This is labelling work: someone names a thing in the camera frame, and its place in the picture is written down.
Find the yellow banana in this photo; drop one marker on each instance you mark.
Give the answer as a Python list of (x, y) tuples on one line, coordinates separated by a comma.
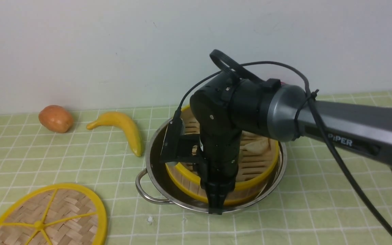
[(124, 123)]

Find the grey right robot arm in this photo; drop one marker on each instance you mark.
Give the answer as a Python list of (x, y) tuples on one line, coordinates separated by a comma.
[(225, 108)]

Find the yellow-rimmed bamboo steamer basket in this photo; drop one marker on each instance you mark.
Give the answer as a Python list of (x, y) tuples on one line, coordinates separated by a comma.
[(253, 173)]

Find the white crescent dumpling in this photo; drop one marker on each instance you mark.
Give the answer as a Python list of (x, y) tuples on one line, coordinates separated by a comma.
[(256, 148)]

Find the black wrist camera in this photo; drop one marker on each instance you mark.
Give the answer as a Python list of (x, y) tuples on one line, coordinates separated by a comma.
[(179, 147)]

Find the yellow-rimmed woven steamer lid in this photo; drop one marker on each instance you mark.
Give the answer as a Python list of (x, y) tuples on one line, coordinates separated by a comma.
[(58, 214)]

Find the brown potato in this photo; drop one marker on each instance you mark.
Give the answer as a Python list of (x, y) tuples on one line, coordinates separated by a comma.
[(56, 118)]

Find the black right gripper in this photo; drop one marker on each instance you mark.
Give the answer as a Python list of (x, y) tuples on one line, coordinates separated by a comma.
[(218, 172)]

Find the stainless steel two-handled pot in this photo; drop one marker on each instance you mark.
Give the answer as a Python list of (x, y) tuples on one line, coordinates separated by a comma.
[(174, 196)]

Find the green checkered tablecloth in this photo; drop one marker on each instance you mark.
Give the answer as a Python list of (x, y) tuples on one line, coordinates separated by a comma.
[(313, 204)]

